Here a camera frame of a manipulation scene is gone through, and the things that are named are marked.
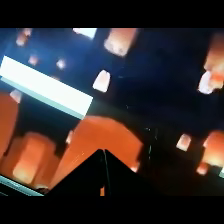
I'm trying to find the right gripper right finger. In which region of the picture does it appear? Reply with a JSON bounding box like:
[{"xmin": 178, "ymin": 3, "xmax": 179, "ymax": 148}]
[{"xmin": 104, "ymin": 148, "xmax": 160, "ymax": 197}]

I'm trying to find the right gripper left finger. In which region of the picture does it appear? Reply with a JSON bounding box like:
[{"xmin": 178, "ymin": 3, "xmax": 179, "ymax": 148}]
[{"xmin": 49, "ymin": 148, "xmax": 105, "ymax": 197}]

